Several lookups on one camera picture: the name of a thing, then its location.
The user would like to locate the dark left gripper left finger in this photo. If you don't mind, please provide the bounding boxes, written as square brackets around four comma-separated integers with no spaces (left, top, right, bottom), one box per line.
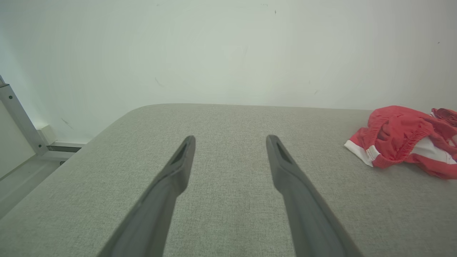
[96,135,196,257]

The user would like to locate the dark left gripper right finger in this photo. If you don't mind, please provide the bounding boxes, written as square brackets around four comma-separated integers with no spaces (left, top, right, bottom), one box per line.
[266,134,365,257]

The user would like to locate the red shorts with white trim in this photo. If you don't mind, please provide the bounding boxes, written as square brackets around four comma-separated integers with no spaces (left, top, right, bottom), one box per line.
[344,105,457,180]

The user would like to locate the pale flat panel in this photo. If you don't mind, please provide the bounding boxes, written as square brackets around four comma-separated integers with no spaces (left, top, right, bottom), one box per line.
[0,100,37,179]

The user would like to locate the white wall baseboard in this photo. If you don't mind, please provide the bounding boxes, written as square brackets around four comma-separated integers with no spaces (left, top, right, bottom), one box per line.
[37,124,88,160]

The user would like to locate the grey metal frame bar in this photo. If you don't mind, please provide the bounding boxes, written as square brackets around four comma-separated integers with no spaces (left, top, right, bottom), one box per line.
[0,75,49,156]

